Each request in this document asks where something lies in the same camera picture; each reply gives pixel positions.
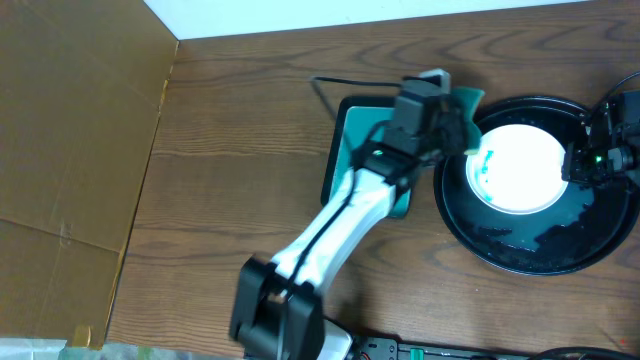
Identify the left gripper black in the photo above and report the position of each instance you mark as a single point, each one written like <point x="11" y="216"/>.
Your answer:
<point x="454" y="132"/>

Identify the green and yellow sponge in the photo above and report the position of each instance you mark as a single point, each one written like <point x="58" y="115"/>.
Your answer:
<point x="469" y="99"/>

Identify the white plate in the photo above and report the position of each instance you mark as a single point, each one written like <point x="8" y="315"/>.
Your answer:
<point x="517" y="169"/>

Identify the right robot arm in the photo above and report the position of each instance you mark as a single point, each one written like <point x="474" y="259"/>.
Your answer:
<point x="611" y="153"/>

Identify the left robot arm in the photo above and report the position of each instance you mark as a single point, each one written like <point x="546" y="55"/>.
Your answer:
<point x="278" y="310"/>

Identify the round black tray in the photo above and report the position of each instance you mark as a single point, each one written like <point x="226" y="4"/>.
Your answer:
<point x="581" y="228"/>

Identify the brown cardboard panel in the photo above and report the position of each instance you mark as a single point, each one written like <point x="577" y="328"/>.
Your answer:
<point x="82" y="86"/>

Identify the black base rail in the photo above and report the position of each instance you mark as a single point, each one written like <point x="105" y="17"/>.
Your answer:
<point x="384" y="348"/>

